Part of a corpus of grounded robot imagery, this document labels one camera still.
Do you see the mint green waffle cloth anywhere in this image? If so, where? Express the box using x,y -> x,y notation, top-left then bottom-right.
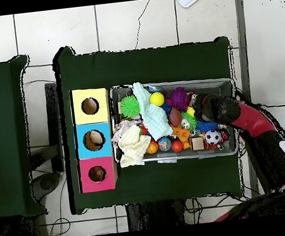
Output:
132,78 -> 175,142

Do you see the cream waffle cloth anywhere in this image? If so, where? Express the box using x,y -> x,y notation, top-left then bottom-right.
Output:
115,123 -> 154,169

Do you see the clear mesh bin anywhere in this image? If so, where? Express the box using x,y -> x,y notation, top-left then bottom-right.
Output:
106,72 -> 243,170

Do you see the wooden box with three holes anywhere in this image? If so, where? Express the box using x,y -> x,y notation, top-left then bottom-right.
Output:
67,85 -> 120,194

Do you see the plain green spiky ball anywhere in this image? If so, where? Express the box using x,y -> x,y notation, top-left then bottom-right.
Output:
118,94 -> 142,119

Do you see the smooth yellow ball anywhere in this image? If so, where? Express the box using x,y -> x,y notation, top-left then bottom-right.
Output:
148,91 -> 166,108

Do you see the brown toy football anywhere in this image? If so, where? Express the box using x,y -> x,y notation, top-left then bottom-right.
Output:
167,106 -> 184,128

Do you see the purple spiky toy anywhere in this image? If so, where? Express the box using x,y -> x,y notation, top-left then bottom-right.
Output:
168,86 -> 189,113

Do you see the smooth orange ball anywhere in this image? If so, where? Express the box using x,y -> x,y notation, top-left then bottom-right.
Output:
170,139 -> 184,153

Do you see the green spiky ball with eyes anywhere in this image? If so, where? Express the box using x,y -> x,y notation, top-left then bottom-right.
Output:
179,110 -> 199,133

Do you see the dark green tablecloth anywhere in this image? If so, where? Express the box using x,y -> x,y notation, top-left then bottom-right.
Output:
51,27 -> 248,216

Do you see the small soccer ball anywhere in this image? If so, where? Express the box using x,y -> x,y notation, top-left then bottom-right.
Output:
204,128 -> 222,146

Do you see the grey round base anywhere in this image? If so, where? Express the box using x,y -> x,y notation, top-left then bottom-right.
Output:
30,171 -> 64,203

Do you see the thin floor cable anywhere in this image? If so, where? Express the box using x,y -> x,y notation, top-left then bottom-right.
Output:
129,0 -> 156,50

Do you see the grey metal rail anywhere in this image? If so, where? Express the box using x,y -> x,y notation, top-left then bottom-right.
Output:
228,0 -> 266,198

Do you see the black cable with connector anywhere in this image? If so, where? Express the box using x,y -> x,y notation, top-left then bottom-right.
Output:
255,100 -> 285,111

